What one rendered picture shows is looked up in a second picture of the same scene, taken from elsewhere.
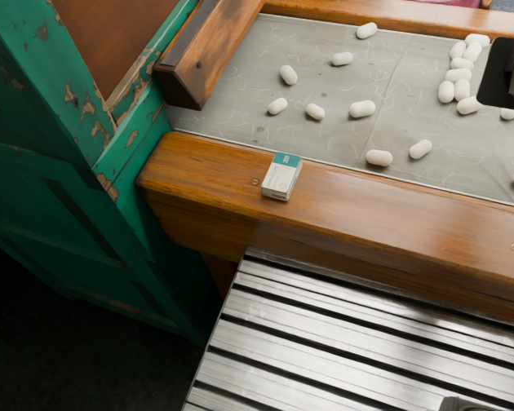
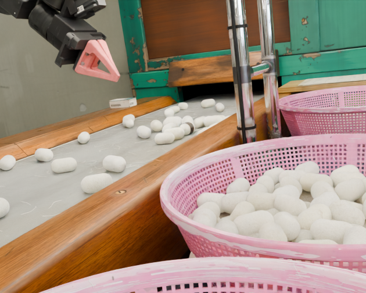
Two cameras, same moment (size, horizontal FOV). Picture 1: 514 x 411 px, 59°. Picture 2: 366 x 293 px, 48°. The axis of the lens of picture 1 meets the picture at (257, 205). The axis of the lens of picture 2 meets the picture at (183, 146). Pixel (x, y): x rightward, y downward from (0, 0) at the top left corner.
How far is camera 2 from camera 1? 1.22 m
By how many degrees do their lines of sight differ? 77
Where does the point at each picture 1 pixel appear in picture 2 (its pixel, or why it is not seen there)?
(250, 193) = not seen: hidden behind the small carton
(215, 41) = (201, 68)
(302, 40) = not seen: hidden behind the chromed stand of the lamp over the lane
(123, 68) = (165, 54)
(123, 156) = (144, 83)
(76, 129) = (129, 54)
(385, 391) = not seen: hidden behind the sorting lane
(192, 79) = (174, 71)
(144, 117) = (162, 79)
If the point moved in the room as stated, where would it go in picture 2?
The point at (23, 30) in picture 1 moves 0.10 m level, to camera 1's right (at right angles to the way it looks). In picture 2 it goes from (126, 12) to (125, 8)
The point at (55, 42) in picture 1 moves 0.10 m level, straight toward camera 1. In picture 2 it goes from (135, 22) to (101, 25)
